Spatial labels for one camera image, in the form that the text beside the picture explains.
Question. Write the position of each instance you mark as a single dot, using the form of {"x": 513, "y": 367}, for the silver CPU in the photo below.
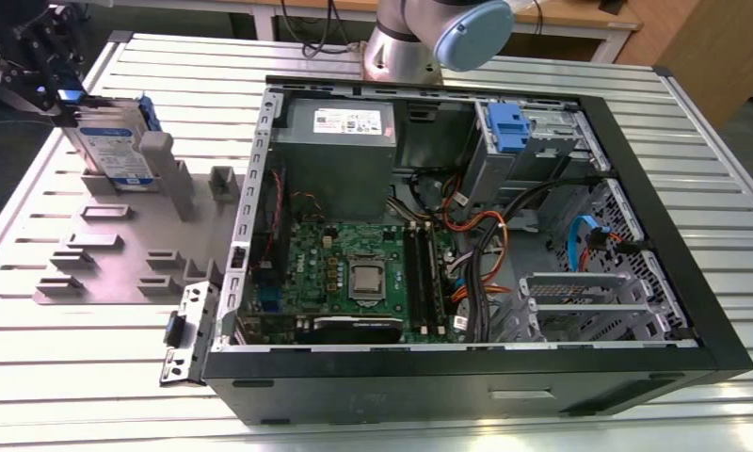
{"x": 369, "y": 279}

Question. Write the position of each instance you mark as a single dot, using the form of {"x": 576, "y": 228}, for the black graphics card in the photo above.
{"x": 350, "y": 328}

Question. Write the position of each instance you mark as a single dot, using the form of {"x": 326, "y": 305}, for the blue rear port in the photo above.
{"x": 175, "y": 327}

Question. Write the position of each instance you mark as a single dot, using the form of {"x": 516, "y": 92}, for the silver optical drive cage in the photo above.
{"x": 508, "y": 174}

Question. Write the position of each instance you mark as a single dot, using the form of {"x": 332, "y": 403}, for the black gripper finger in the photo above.
{"x": 62, "y": 37}
{"x": 18, "y": 87}

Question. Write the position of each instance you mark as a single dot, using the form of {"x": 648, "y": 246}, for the grey parts rack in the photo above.
{"x": 131, "y": 245}

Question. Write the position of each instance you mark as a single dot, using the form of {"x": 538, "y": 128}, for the green motherboard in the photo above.
{"x": 316, "y": 240}

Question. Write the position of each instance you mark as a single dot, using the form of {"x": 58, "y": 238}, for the blue drive latch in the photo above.
{"x": 506, "y": 127}

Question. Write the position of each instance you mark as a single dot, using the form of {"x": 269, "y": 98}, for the silver disk bay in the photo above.
{"x": 577, "y": 308}

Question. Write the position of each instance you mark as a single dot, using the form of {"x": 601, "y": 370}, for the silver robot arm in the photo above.
{"x": 401, "y": 52}

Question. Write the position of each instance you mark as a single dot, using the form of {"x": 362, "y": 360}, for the black open PC case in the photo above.
{"x": 414, "y": 386}

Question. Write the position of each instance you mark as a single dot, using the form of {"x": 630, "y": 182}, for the hard disk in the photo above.
{"x": 109, "y": 146}

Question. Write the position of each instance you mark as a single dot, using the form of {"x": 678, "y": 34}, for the brown wooden cabinet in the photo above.
{"x": 728, "y": 56}

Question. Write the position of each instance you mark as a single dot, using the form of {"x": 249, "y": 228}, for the CPU socket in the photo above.
{"x": 368, "y": 302}

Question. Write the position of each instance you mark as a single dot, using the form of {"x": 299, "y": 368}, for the grey power supply unit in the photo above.
{"x": 332, "y": 183}

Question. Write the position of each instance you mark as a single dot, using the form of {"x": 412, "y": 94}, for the black RAM slot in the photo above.
{"x": 416, "y": 282}
{"x": 432, "y": 282}

